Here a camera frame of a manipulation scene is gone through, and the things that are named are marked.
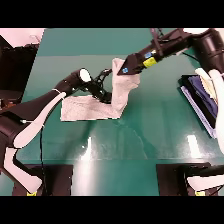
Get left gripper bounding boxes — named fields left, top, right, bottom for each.
left=85, top=79, right=113, bottom=104

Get white garment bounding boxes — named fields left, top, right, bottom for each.
left=59, top=57, right=141, bottom=122

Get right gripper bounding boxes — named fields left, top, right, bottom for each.
left=132, top=45, right=162, bottom=72

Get black garment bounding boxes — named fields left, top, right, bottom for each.
left=178, top=74, right=218, bottom=130

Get black cable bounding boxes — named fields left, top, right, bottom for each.
left=181, top=51, right=202, bottom=64

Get pale purple garment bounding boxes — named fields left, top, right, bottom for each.
left=179, top=85, right=218, bottom=140

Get dark blue garment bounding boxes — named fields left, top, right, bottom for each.
left=187, top=75, right=220, bottom=118

